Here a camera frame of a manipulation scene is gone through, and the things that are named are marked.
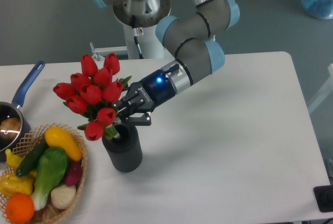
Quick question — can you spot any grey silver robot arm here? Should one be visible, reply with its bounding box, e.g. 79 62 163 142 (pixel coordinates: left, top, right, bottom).
93 0 240 126

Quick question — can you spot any yellow bumpy gourd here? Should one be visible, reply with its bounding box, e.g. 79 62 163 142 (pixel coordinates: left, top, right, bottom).
1 173 34 198

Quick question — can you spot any orange fruit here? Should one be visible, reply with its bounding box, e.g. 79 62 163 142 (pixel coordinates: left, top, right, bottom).
5 194 35 223

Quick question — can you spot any white garlic bulb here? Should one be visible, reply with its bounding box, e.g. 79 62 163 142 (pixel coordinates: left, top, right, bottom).
51 185 76 209

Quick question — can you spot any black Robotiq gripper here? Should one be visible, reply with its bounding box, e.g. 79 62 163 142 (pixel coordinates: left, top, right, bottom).
114 70 175 126

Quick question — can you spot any dark grey ribbed vase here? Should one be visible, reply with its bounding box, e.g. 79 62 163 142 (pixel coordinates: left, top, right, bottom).
102 124 143 173

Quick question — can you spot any yellow squash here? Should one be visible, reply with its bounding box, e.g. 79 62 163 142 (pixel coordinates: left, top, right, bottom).
45 126 83 162

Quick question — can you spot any blue handled saucepan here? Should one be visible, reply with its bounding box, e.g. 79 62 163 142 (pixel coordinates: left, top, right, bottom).
1 61 45 162

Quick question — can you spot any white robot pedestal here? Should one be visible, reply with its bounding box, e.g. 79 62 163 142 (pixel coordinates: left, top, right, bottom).
89 0 172 62

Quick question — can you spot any green cucumber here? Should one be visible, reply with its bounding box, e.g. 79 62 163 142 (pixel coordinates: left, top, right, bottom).
16 139 49 177

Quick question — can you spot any purple red onion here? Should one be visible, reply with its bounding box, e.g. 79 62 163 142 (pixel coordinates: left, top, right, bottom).
64 162 83 186

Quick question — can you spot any black device at edge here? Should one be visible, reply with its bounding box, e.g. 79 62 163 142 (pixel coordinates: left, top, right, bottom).
313 185 332 213

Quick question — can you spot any green bok choy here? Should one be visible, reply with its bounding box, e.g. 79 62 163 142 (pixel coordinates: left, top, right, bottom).
31 146 69 211

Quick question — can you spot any white frame at right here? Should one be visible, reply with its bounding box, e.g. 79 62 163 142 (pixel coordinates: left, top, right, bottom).
307 63 332 114

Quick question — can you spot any yellow banana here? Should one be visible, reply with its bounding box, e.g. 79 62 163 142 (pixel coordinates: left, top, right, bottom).
5 149 23 169

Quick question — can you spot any brown bread roll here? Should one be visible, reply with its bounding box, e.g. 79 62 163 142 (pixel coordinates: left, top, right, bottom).
1 117 21 140

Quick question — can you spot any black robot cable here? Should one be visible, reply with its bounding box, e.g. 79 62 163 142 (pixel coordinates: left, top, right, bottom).
131 15 144 60

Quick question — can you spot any red tulip bouquet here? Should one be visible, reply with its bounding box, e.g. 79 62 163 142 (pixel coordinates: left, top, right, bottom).
53 52 131 141

